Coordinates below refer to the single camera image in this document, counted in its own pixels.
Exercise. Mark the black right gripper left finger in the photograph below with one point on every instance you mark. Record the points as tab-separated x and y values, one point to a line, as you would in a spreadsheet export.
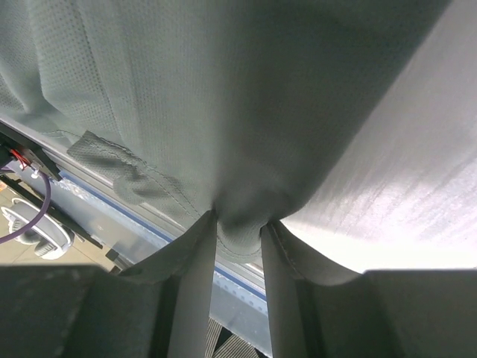
156	308

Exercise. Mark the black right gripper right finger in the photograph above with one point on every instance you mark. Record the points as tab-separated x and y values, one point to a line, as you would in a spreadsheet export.
319	308

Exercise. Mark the grey t shirt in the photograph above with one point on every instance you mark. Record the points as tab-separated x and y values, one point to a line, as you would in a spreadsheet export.
239	106

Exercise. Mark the aluminium mounting rail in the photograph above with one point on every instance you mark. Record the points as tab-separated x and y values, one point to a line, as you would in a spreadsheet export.
249	275

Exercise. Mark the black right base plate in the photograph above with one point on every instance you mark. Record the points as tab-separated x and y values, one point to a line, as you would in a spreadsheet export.
16	146

